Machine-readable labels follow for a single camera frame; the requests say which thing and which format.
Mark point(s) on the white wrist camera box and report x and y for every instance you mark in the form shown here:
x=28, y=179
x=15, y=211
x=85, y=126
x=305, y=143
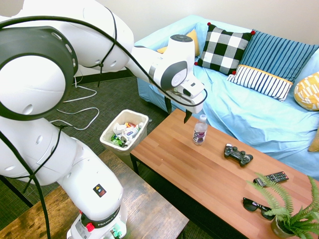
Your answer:
x=192, y=85

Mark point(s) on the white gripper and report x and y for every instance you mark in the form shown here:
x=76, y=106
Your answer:
x=197, y=105

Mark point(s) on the mustard tan pillow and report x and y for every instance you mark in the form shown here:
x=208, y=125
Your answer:
x=315, y=143

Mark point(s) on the green white wrapper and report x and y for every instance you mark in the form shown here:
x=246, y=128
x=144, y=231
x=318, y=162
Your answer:
x=115, y=139

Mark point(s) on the rustic wooden robot stand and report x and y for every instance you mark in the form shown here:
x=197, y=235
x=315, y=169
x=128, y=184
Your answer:
x=149, y=211

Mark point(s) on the black game controller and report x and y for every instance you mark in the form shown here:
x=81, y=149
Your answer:
x=235, y=153

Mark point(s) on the blue striped pillow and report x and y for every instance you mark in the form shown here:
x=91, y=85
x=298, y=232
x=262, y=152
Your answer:
x=274, y=57

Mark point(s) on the black TV remote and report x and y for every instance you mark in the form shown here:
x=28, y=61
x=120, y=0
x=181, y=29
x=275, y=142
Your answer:
x=276, y=177

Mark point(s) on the clear plastic bottle purple label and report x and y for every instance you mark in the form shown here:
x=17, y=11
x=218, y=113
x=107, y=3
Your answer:
x=200, y=134

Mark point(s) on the yellow white patterned pillow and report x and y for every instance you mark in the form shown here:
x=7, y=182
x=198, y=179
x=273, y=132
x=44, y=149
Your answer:
x=307, y=92

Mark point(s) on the crumpled white tissue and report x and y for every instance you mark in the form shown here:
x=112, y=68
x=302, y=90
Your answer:
x=119, y=129

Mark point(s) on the white plastic trash bin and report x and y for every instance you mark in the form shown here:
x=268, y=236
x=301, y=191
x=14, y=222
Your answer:
x=135, y=147

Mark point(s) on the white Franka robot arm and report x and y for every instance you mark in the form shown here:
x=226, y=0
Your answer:
x=87, y=174

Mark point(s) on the plain yellow pillow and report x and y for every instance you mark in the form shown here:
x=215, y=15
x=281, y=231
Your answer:
x=195, y=41

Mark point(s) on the green fern plant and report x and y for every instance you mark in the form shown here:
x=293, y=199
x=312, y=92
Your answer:
x=281, y=211

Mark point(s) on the black white checkered pillow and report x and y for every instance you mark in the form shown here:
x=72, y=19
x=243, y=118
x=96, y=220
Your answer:
x=221, y=49

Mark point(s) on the light blue covered sofa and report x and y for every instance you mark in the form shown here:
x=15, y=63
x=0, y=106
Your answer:
x=249, y=119

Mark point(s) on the grey plant pot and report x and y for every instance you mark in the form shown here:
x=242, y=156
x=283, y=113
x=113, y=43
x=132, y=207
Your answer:
x=276, y=229

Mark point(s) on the black sunglasses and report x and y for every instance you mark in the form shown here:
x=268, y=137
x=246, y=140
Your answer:
x=250, y=205

